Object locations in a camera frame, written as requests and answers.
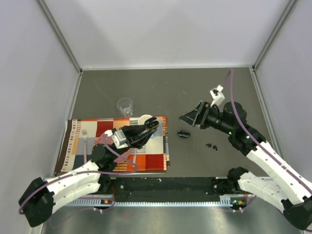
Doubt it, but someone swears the clear plastic cup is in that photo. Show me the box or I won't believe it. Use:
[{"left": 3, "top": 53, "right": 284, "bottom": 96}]
[{"left": 117, "top": 97, "right": 134, "bottom": 117}]

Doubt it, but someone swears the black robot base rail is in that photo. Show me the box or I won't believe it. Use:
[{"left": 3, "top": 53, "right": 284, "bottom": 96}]
[{"left": 110, "top": 177, "right": 233, "bottom": 202}]

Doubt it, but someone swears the black case with gold line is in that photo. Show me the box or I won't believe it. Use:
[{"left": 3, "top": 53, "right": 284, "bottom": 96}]
[{"left": 144, "top": 117, "right": 159, "bottom": 132}]

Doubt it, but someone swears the blue mug white inside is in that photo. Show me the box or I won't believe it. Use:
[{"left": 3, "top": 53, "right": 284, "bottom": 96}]
[{"left": 138, "top": 115, "right": 153, "bottom": 125}]

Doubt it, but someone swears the black taped earbud charging case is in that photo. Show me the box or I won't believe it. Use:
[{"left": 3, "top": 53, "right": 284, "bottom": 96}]
[{"left": 177, "top": 130, "right": 191, "bottom": 138}]

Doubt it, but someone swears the pink handled knife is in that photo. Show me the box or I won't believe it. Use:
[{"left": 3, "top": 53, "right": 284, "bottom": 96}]
[{"left": 132, "top": 148, "right": 137, "bottom": 168}]

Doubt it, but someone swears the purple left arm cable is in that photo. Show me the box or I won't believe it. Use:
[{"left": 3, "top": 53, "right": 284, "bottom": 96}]
[{"left": 18, "top": 133, "right": 139, "bottom": 215}]

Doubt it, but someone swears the white slotted cable duct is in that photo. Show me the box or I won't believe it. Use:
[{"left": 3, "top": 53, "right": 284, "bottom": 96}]
[{"left": 66, "top": 196, "right": 247, "bottom": 207}]

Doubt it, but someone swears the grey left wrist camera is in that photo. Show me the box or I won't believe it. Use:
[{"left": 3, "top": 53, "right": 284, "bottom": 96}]
[{"left": 104, "top": 130, "right": 128, "bottom": 149}]

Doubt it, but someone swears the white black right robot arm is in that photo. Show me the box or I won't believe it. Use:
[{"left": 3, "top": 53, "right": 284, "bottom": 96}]
[{"left": 179, "top": 101, "right": 312, "bottom": 230}]

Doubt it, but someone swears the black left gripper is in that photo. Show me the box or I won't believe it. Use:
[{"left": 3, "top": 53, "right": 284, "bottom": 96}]
[{"left": 110, "top": 122, "right": 156, "bottom": 161}]

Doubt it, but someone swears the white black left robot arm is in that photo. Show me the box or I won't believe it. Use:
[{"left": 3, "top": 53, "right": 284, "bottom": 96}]
[{"left": 19, "top": 124, "right": 157, "bottom": 227}]

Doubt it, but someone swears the pink handled fork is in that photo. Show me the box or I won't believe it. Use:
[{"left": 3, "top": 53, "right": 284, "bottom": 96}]
[{"left": 82, "top": 129, "right": 88, "bottom": 164}]

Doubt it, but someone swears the pink dotted plate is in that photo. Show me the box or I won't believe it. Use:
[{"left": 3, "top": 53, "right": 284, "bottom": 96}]
[{"left": 95, "top": 130, "right": 131, "bottom": 158}]

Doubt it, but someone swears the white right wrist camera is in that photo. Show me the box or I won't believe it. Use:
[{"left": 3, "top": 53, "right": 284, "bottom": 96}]
[{"left": 210, "top": 85, "right": 225, "bottom": 106}]

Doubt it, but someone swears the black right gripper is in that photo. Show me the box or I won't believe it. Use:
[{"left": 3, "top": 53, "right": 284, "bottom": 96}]
[{"left": 179, "top": 100, "right": 234, "bottom": 135}]

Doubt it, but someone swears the orange patchwork placemat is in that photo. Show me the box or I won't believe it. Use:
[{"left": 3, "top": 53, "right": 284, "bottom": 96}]
[{"left": 54, "top": 116, "right": 170, "bottom": 173}]

